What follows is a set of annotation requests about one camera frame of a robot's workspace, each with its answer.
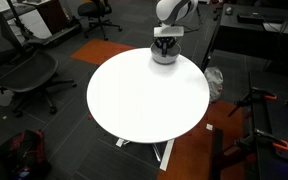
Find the black red backpack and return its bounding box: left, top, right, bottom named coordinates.
left=0, top=129, right=52, bottom=180

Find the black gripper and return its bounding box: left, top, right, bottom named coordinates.
left=154, top=36, right=178, bottom=57

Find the grey computer mouse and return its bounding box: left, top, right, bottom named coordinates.
left=224, top=5, right=234, bottom=16

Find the clear plastic bag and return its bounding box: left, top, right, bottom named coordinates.
left=203, top=66, right=224, bottom=103

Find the white desk cabinet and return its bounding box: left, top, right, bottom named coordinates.
left=2, top=0, right=54, bottom=40

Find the white table base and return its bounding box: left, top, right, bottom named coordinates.
left=115, top=137, right=176, bottom=172

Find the grey white bowl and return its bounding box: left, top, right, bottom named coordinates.
left=150, top=42, right=182, bottom=65

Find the black workbench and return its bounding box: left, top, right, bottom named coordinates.
left=248, top=71, right=288, bottom=180

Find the black desk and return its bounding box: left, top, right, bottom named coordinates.
left=200, top=0, right=288, bottom=74

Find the black keyboard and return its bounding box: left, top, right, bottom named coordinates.
left=236, top=12, right=269, bottom=25

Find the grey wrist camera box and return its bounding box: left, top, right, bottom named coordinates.
left=153, top=26, right=185, bottom=38

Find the dark brown cabinet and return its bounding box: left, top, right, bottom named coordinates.
left=37, top=0, right=70, bottom=35

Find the black swivel chair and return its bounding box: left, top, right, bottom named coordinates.
left=77, top=0, right=123, bottom=42

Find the black mesh office chair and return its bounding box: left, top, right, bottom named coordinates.
left=0, top=4, right=78, bottom=118

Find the orange handled black clamp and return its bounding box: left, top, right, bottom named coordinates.
left=227, top=87, right=278, bottom=118
left=235, top=128, right=288, bottom=153

